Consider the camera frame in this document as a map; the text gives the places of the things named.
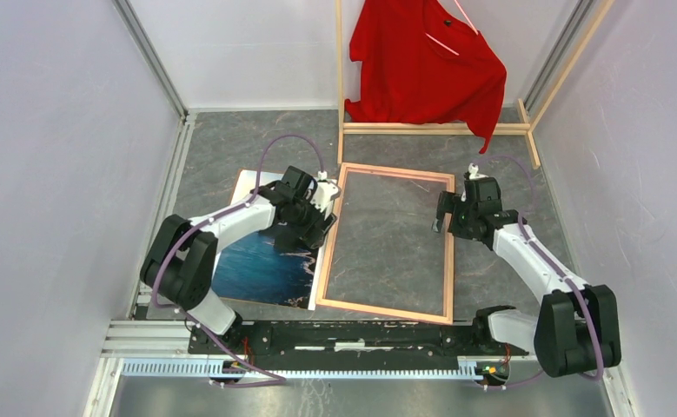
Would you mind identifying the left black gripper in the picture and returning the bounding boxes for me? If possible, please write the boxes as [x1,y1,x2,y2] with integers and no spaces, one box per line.
[287,193,337,249]

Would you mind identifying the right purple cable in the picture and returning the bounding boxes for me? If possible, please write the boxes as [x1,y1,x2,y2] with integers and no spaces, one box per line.
[472,154,605,391]

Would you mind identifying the coastal landscape photo board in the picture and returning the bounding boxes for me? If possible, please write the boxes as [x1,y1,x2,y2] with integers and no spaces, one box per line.
[211,169,330,312]

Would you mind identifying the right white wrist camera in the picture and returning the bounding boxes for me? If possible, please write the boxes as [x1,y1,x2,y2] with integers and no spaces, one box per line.
[465,163,486,181]

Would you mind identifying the white slotted cable duct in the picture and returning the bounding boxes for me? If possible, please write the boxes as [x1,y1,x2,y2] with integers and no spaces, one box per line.
[121,358,482,381]

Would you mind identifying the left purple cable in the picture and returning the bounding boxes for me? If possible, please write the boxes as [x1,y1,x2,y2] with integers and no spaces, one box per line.
[149,134,329,389]

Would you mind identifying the pink wooden picture frame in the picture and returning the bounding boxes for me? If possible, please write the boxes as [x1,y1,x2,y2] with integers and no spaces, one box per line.
[315,162,458,327]

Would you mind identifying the aluminium rail frame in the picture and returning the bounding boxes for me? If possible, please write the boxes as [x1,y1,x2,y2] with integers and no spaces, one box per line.
[83,1,638,416]

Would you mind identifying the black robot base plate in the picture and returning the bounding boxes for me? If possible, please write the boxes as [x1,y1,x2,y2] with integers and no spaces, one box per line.
[221,321,526,371]

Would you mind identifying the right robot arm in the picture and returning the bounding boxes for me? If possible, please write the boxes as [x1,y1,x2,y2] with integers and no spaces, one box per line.
[433,174,621,380]

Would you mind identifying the purple cable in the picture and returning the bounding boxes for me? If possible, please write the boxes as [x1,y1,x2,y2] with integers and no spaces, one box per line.
[149,134,329,389]
[472,154,605,391]

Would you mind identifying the pink clothes hanger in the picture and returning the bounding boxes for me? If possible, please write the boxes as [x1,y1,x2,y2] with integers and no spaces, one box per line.
[422,1,480,57]

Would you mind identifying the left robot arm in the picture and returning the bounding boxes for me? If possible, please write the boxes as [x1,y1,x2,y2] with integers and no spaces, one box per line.
[140,166,342,354]

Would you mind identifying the wooden clothes rack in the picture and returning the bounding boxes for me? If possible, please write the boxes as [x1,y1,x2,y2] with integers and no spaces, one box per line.
[334,0,615,169]

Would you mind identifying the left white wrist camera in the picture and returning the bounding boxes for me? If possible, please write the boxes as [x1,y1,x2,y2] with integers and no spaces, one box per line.
[310,171,342,218]

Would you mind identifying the red t-shirt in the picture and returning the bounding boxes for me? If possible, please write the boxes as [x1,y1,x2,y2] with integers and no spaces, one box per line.
[345,1,507,153]

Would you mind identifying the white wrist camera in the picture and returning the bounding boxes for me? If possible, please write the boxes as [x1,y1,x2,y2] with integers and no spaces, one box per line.
[465,163,486,181]
[310,171,342,218]

